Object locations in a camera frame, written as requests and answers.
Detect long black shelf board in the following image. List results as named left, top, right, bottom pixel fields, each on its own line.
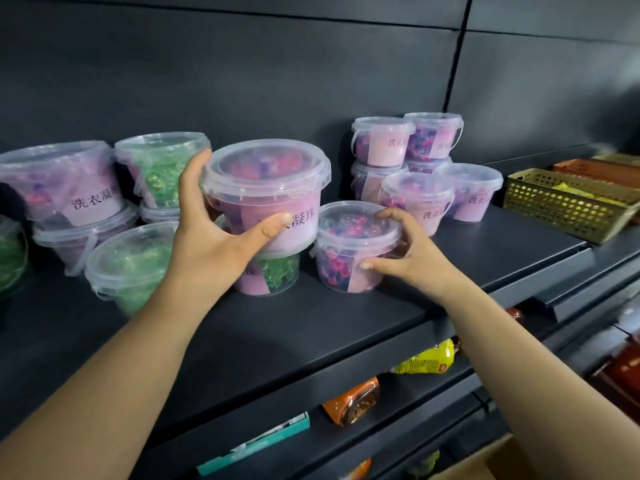
left=0, top=204, right=590, bottom=445

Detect small purple laundry bead tub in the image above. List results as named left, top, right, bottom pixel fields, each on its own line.
left=311, top=201, right=404, bottom=294

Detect teal box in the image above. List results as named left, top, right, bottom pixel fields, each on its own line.
left=196, top=412, right=311, bottom=478

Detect person's left forearm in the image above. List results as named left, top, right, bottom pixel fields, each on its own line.
left=0, top=276, right=236, bottom=480

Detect orange snack packet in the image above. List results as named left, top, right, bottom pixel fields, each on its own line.
left=321, top=377, right=381, bottom=428

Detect clear plastic tub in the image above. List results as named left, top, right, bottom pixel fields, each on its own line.
left=139, top=201, right=182, bottom=225

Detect orange perforated plastic basket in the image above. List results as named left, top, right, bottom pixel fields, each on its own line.
left=552, top=159, right=640, bottom=190

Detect brown cardboard box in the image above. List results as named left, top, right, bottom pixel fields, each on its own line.
left=434, top=434, right=532, bottom=480

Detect person's right hand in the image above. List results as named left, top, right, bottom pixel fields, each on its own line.
left=359, top=208, right=472, bottom=304

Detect green packet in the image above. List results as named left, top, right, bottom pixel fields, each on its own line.
left=404, top=450, right=442, bottom=480

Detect stack of small pink-label tubs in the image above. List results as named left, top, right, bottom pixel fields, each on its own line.
left=350, top=113, right=504, bottom=238

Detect olive perforated plastic basket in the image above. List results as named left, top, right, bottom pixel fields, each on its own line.
left=502, top=168, right=640, bottom=245

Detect large clear tub pink label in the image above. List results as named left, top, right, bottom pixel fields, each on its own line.
left=0, top=141, right=126, bottom=228
left=200, top=139, right=332, bottom=253
left=32, top=202, right=141, bottom=277

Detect black lower shelf board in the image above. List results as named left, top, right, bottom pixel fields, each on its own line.
left=135, top=315, right=640, bottom=480

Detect red packets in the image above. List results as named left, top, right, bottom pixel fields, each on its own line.
left=589, top=331, right=640, bottom=413

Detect clear tub of green beads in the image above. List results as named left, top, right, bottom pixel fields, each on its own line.
left=0, top=215, right=29, bottom=298
left=215, top=215, right=301, bottom=297
left=115, top=132, right=212, bottom=209
left=85, top=222, right=180, bottom=316

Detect person's left hand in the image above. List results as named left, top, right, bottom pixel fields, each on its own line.
left=167, top=148, right=294, bottom=296

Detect person's right forearm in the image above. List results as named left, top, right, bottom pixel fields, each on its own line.
left=440, top=278, right=640, bottom=480

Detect short black shelf board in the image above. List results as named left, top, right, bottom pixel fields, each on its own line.
left=482, top=144, right=640, bottom=323

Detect yellow snack packet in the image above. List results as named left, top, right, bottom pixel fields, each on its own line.
left=391, top=339, right=457, bottom=375

